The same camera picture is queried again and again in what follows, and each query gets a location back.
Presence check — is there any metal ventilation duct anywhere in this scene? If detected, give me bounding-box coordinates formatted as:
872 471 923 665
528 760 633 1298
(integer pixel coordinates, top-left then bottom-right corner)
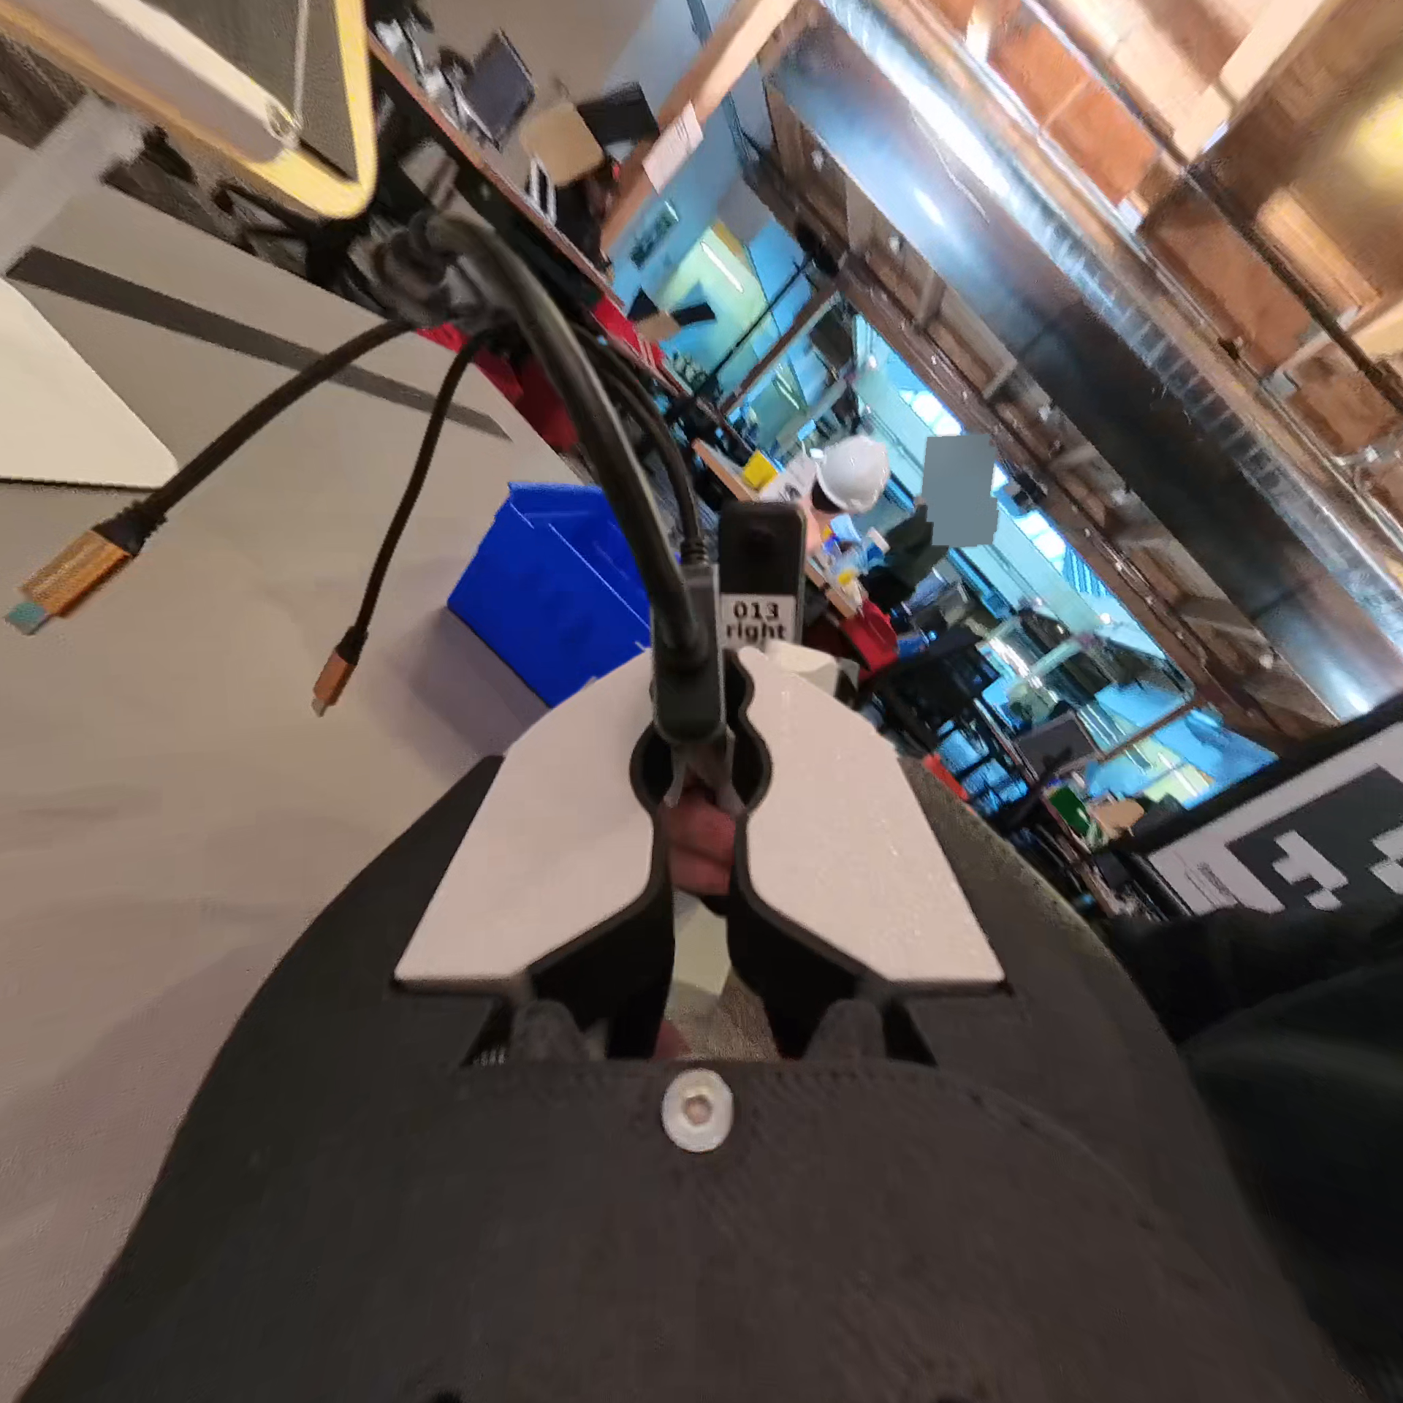
767 0 1403 715

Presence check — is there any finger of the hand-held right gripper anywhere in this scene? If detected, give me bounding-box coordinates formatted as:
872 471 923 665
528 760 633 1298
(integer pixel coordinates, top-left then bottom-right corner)
767 644 862 707

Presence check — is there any white hard hat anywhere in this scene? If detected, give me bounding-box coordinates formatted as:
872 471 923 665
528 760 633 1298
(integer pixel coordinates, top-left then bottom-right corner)
816 436 893 515

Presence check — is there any black usb hub tail cable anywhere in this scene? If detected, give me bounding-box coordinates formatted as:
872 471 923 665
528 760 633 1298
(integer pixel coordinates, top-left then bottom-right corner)
422 210 715 659

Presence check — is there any black cable orange usb-c plug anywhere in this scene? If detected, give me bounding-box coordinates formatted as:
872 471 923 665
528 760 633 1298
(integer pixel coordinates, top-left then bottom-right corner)
311 328 496 719

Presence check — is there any black framed tag sign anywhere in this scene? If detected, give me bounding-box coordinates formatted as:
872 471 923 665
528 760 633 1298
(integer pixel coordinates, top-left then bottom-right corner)
1117 713 1403 917

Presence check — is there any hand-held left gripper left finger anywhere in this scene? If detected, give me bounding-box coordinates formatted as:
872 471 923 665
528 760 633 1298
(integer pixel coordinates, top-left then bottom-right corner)
395 654 675 1058

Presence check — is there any black cable orange usb-a plug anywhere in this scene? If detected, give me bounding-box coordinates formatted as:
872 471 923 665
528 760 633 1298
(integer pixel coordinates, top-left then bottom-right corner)
4 318 418 638

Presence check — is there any person's black jacket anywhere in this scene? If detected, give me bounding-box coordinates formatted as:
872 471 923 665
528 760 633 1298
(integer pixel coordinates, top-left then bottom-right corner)
1178 985 1403 1403

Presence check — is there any blue plastic bin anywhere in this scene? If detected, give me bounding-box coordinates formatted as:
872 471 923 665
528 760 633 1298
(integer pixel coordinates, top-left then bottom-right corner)
448 482 660 707

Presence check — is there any person's right hand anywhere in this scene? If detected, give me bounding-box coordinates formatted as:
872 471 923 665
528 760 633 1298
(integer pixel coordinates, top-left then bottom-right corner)
668 795 738 892

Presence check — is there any person's right forearm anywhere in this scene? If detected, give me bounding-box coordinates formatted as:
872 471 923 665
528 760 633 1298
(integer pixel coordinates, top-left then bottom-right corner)
1102 903 1403 1043

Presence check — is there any red bin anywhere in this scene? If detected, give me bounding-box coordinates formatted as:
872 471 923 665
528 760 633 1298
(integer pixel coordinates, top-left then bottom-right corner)
422 318 593 452

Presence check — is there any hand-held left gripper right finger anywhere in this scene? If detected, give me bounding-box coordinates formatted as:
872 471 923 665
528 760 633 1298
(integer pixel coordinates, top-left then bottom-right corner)
727 646 1007 1056

